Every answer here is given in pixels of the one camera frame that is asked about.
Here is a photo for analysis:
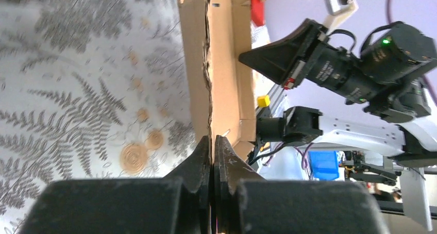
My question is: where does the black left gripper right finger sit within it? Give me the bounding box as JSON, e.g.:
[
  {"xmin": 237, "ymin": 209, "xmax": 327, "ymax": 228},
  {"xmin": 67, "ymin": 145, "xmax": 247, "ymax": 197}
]
[{"xmin": 213, "ymin": 136, "xmax": 390, "ymax": 233}]

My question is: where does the blue bin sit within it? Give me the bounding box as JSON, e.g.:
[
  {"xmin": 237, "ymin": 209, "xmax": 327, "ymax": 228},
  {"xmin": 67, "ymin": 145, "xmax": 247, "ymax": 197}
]
[{"xmin": 309, "ymin": 151, "xmax": 340, "ymax": 180}]

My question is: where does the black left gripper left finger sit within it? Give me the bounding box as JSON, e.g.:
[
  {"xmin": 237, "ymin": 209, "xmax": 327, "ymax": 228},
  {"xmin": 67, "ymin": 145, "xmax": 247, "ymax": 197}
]
[{"xmin": 20, "ymin": 136, "xmax": 210, "ymax": 233}]

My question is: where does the red box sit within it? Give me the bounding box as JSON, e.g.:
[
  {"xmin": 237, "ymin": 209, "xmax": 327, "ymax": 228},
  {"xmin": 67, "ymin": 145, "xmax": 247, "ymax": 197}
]
[{"xmin": 250, "ymin": 0, "xmax": 265, "ymax": 27}]

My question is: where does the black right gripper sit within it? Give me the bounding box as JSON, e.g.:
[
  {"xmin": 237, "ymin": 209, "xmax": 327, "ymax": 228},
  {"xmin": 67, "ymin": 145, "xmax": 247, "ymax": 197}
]
[{"xmin": 238, "ymin": 19, "xmax": 436, "ymax": 105}]

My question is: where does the yellow block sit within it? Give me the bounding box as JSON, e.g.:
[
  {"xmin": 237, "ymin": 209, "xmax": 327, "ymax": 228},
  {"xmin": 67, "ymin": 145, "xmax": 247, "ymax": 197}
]
[{"xmin": 257, "ymin": 95, "xmax": 271, "ymax": 108}]

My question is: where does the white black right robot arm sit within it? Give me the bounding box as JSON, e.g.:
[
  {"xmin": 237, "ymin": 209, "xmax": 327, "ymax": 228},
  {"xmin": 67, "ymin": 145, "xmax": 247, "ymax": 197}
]
[{"xmin": 239, "ymin": 19, "xmax": 436, "ymax": 231}]

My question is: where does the brown cardboard box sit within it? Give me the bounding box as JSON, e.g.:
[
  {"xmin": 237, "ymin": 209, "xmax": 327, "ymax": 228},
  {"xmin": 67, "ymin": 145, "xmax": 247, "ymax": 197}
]
[{"xmin": 178, "ymin": 0, "xmax": 256, "ymax": 159}]

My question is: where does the floral patterned table mat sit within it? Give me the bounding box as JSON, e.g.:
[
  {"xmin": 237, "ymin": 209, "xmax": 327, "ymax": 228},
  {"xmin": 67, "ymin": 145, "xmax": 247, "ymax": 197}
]
[{"xmin": 1, "ymin": 0, "xmax": 200, "ymax": 233}]

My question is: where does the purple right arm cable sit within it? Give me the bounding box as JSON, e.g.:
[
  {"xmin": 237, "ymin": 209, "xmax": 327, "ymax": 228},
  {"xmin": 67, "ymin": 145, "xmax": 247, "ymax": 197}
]
[{"xmin": 385, "ymin": 0, "xmax": 437, "ymax": 105}]

